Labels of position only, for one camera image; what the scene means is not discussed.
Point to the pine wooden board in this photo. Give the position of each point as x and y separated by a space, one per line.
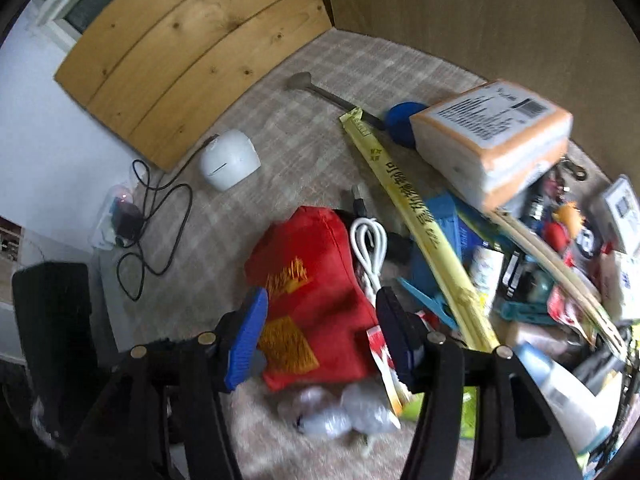
190 50

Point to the dark plug adapter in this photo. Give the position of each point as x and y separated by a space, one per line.
127 217

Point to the white digital timer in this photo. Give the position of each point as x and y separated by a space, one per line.
620 210

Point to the blue round lid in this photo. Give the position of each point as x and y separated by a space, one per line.
400 122

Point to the red white packet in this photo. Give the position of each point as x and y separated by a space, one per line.
382 355

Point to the orange white tissue pack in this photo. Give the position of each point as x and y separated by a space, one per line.
520 180
490 120

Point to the blue round packet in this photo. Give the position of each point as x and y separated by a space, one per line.
425 302

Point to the bamboo chopstick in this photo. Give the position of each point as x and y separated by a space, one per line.
540 255
570 300

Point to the white window frame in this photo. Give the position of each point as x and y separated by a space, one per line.
60 15

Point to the red cloth bag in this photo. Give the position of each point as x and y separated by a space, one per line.
310 300

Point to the red toy figure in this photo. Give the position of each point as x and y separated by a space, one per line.
555 235

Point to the white plastic bottle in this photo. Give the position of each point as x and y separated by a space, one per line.
560 395

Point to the small white tube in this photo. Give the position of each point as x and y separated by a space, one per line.
487 272

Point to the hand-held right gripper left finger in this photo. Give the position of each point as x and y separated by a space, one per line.
247 340

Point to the brown wooden panel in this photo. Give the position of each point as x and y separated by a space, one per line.
475 15

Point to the yellow chopstick wrapper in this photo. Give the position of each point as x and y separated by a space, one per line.
425 225

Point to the grey metal spoon tool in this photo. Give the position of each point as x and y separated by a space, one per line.
325 94

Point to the clear plastic bag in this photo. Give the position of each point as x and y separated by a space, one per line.
340 412

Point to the white round device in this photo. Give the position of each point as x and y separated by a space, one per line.
230 160

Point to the orange toy figure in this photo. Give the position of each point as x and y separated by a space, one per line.
569 212

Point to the red snack packet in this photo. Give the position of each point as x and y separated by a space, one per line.
567 307

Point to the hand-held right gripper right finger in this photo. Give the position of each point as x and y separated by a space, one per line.
400 340

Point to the black usb plug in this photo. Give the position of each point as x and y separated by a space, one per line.
359 202

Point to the white power strip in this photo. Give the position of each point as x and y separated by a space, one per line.
102 225

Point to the small white tissue pack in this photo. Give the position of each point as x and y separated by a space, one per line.
622 280

